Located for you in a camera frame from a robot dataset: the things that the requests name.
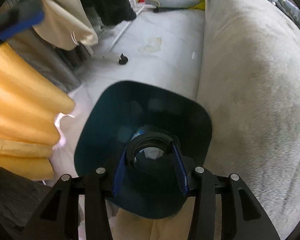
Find black plastic ring piece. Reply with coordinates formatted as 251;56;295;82
125;131;177;169

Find dark teal trash bin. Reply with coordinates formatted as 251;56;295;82
74;81;212;219

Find beige hanging coat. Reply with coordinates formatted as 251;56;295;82
33;0;98;51

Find yellow curtain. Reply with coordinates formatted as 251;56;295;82
0;43;75;180

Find grey-green bed mattress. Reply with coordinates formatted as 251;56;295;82
197;0;300;239

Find yellow plastic bag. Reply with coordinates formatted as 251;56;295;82
191;0;205;10

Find white clothes rack frame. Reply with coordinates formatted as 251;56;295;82
101;0;145;65

